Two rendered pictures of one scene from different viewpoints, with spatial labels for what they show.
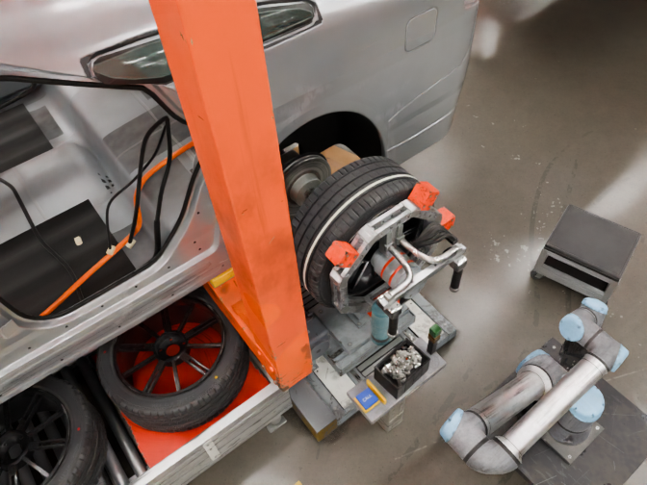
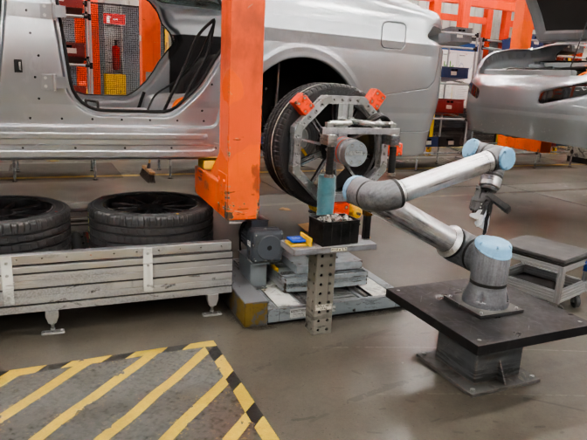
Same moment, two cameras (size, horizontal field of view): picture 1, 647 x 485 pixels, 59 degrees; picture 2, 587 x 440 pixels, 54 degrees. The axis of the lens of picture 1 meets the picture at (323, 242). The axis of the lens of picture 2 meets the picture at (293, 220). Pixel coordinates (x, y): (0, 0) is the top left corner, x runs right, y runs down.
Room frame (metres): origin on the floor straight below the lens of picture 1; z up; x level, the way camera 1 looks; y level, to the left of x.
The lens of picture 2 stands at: (-1.57, -0.55, 1.20)
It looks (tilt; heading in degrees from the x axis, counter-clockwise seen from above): 14 degrees down; 10
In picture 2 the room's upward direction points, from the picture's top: 3 degrees clockwise
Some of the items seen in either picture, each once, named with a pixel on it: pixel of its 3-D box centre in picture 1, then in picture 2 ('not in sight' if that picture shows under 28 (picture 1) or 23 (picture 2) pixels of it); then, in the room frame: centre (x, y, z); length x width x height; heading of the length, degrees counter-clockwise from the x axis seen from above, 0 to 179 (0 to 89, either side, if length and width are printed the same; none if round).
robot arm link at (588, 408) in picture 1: (578, 404); (489, 258); (0.82, -0.97, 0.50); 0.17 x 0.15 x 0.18; 34
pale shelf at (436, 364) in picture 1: (397, 378); (328, 244); (1.03, -0.27, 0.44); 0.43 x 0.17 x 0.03; 123
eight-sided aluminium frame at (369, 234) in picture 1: (386, 259); (340, 149); (1.37, -0.26, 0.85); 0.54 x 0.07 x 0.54; 123
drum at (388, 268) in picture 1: (398, 270); (346, 151); (1.31, -0.29, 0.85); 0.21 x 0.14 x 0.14; 33
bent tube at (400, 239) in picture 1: (428, 239); (371, 116); (1.32, -0.41, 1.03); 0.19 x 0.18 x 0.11; 33
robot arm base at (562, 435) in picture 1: (570, 419); (486, 291); (0.81, -0.97, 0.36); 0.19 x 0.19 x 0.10
